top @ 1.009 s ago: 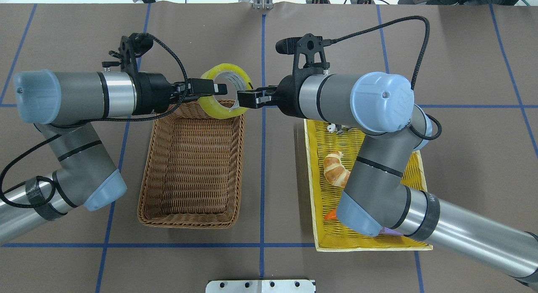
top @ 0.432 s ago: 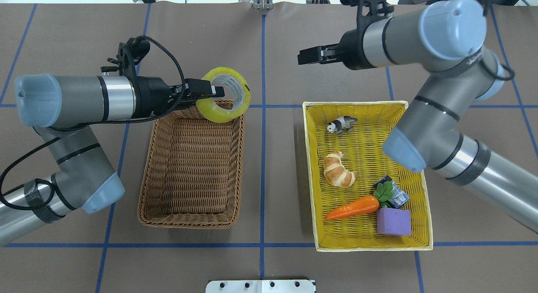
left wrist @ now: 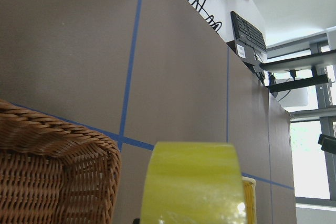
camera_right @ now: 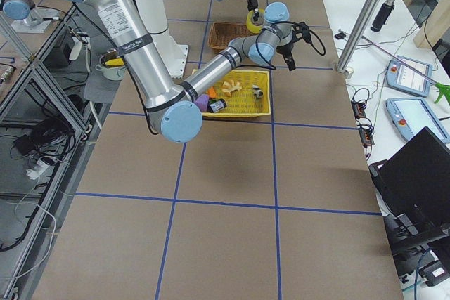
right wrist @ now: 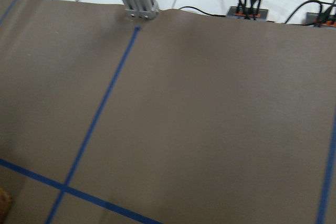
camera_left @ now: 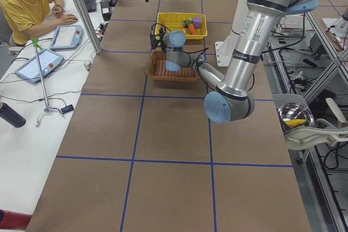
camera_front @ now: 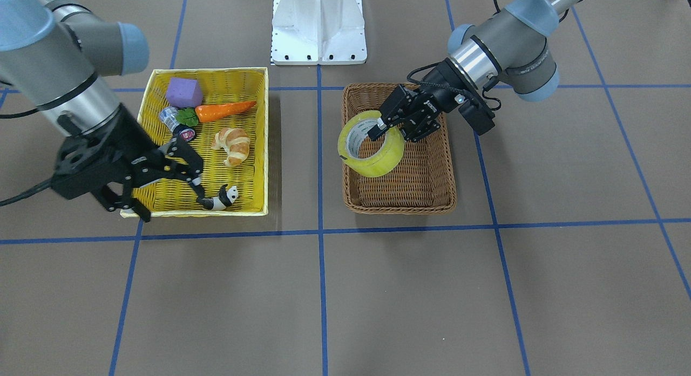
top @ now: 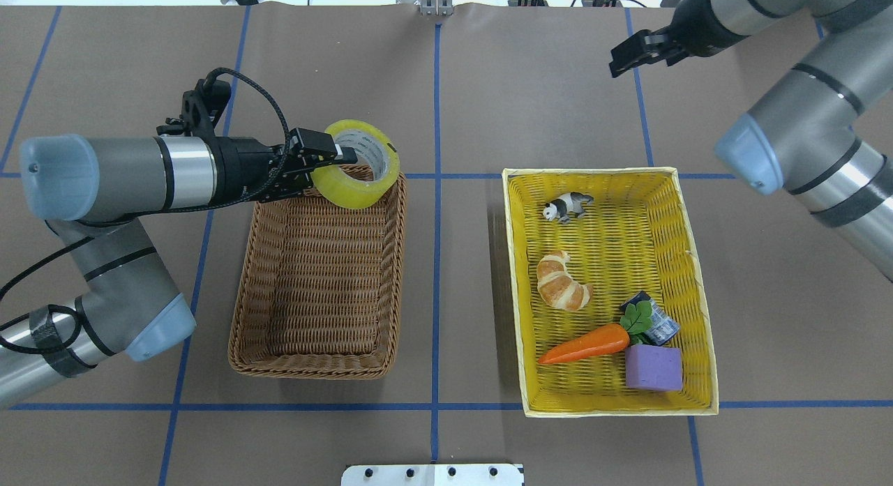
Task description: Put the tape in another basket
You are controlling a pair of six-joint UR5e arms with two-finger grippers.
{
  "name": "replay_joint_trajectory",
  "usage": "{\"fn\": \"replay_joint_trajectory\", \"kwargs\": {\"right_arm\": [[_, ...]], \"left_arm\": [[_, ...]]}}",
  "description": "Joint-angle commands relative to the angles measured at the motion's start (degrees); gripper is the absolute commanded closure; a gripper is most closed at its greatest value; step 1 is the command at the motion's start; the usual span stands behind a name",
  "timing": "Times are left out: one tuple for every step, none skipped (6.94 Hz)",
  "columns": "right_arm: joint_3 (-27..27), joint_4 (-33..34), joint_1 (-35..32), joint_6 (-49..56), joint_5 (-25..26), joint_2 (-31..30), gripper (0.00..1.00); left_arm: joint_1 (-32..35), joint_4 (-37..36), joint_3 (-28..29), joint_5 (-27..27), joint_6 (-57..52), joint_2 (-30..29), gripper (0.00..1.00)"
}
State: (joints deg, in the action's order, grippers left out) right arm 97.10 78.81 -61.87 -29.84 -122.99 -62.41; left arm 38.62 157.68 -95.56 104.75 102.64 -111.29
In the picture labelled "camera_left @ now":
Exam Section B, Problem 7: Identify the brown wicker basket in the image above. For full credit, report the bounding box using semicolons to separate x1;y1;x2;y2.
147;50;200;82

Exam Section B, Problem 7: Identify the aluminium frame post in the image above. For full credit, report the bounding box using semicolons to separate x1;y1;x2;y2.
73;0;101;54

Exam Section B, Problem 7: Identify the yellow wicker basket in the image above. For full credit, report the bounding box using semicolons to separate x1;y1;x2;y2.
155;12;208;40

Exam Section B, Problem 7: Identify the metal stand with green clip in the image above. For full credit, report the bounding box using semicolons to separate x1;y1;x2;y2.
31;37;64;128

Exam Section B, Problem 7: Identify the small black usb device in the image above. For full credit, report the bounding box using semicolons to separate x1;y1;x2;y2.
61;104;74;115

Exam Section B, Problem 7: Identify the black water bottle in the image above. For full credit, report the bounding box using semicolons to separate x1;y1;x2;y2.
1;102;26;128

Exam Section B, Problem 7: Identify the steel bowl with corn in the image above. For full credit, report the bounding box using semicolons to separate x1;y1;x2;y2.
277;103;315;131

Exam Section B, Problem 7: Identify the man in yellow shirt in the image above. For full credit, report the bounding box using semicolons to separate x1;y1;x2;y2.
1;0;78;47

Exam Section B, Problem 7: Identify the toy orange carrot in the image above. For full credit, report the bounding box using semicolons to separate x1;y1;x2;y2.
182;18;197;35

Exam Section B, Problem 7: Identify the purple foam block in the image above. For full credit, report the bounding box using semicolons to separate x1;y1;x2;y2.
192;17;202;29

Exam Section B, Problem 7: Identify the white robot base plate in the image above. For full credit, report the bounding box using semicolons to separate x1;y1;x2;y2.
215;41;233;67

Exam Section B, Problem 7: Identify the red object at corner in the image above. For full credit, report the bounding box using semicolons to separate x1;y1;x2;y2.
1;210;32;230

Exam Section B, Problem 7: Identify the lower teach pendant tablet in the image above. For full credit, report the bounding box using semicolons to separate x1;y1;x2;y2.
14;49;64;84

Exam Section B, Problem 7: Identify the upper teach pendant tablet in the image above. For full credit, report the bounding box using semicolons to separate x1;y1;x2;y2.
49;25;84;51

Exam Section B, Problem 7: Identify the teach pendant tablet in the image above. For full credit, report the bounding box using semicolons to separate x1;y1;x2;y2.
49;25;84;51
14;49;64;84

